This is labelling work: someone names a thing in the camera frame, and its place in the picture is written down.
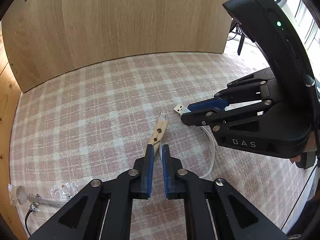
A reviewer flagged white usb cable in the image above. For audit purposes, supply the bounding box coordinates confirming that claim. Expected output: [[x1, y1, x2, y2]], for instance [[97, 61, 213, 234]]
[[159, 102, 217, 180]]

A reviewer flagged plastic metal spoon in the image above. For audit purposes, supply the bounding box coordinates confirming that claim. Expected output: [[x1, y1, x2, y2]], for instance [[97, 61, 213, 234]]
[[8, 181, 80, 208]]

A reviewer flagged wooden clothespin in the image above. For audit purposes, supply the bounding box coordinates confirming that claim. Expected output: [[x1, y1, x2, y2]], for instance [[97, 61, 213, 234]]
[[148, 113, 169, 155]]

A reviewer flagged person's right hand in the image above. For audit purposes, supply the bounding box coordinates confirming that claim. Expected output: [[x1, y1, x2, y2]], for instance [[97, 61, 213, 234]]
[[290, 132, 317, 164]]

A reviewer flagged pine wood side panel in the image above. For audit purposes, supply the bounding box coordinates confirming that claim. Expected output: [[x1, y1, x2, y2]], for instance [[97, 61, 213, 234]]
[[0, 29, 28, 240]]

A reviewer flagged wooden backboard panel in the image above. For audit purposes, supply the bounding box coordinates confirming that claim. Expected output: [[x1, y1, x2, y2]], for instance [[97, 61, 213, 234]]
[[2, 0, 231, 92]]

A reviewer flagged black power cable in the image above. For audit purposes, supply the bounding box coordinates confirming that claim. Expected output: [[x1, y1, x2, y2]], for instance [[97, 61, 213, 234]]
[[24, 203, 40, 237]]

